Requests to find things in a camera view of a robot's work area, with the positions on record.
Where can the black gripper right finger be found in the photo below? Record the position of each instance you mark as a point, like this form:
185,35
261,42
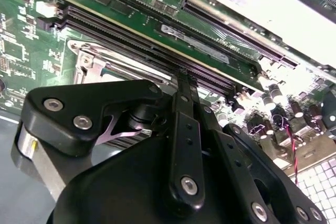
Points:
233,155

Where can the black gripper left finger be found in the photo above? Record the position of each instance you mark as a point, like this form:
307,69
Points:
118,93

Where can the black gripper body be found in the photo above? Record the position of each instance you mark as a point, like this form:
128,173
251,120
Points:
118,182

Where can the silver CPU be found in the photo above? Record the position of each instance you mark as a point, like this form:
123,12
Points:
126,73

